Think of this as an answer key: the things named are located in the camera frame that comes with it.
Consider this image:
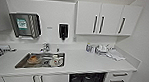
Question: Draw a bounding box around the small clear bottle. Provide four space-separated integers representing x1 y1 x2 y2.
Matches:
86 43 93 54

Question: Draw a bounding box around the white lower cabinet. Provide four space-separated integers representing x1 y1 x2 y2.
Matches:
2 70 70 82

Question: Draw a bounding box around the white cup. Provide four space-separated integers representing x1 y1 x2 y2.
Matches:
50 54 65 68

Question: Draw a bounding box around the chrome faucet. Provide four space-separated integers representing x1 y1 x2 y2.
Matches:
40 42 52 54

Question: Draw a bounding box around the small sink knob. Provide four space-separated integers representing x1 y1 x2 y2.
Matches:
56 47 61 54

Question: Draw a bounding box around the white drawer unit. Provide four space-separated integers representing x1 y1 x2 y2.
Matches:
105 69 134 82

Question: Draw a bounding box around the steel paper towel dispenser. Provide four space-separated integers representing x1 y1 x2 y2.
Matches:
8 11 44 41

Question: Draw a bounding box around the white wall outlet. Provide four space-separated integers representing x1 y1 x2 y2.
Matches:
73 35 78 42

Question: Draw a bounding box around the orange dish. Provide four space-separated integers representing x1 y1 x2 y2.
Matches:
26 55 41 66

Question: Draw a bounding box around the black wall dispenser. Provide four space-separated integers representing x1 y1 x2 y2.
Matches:
58 23 71 42

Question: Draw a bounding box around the steel kitchen sink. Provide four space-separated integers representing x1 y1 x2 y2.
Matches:
14 48 67 72

